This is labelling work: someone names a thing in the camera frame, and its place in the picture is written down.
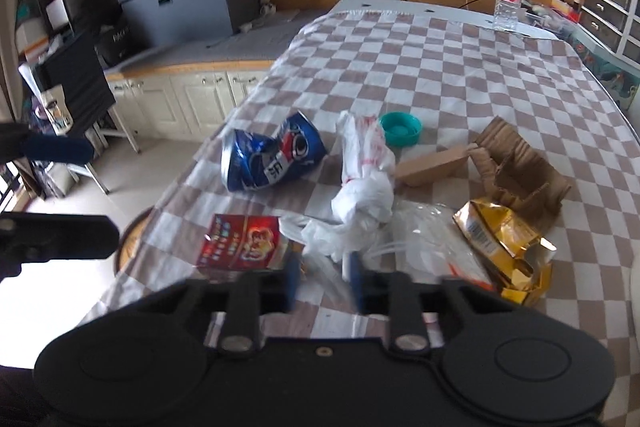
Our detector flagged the grey storage box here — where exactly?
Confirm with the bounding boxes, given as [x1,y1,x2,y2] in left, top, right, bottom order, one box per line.
[117,0,261,50]

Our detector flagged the cartoon print tote bag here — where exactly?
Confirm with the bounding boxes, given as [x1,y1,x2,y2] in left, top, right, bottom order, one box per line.
[36,83,77,136]

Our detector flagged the white plastic bag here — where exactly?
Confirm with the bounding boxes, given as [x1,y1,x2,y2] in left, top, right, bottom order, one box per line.
[280,109,399,279]

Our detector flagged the round brown bin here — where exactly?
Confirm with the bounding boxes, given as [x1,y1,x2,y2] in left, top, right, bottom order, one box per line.
[114,206,162,279]

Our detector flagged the clear plastic bag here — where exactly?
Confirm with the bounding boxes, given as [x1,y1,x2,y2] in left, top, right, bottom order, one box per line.
[300,201,497,308]

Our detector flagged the red printed packet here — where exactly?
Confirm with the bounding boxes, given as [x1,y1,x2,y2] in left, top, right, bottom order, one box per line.
[196,214,294,271]

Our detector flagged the gold snack packet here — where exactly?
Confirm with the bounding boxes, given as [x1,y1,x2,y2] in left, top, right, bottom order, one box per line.
[452,197,559,308]

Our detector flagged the teal printed cloth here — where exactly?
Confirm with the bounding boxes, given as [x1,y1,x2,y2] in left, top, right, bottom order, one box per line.
[569,28,640,114]

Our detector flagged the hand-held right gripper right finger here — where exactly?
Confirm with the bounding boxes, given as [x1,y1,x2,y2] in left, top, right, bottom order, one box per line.
[349,252,501,355]

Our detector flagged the torn corrugated cardboard piece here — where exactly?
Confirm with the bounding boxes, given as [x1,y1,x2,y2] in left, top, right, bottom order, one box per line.
[469,115,572,216]

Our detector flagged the teal bottle cap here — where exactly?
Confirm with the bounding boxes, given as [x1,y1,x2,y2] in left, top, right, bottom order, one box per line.
[379,112,423,148]

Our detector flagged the white drawer organiser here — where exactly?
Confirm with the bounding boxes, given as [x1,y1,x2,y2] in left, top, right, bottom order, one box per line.
[581,0,640,72]

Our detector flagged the crushed blue soda can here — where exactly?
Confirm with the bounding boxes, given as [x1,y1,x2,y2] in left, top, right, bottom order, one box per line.
[221,111,329,194]

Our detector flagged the small brown cardboard box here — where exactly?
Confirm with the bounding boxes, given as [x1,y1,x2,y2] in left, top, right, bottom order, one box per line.
[397,145,471,187]

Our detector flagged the cream cabinet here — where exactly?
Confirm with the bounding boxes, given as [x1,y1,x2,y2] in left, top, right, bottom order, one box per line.
[105,66,275,138]

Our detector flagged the black bag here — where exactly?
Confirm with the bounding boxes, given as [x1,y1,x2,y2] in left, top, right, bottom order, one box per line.
[95,24,135,68]

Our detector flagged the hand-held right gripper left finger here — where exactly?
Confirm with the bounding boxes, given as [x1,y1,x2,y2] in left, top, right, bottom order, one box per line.
[142,253,302,356]

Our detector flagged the clear clutter storage box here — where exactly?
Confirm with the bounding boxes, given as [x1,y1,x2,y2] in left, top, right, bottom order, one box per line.
[520,0,584,31]

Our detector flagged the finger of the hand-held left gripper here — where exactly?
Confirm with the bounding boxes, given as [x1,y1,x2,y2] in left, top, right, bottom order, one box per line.
[0,123,96,166]
[0,212,121,280]

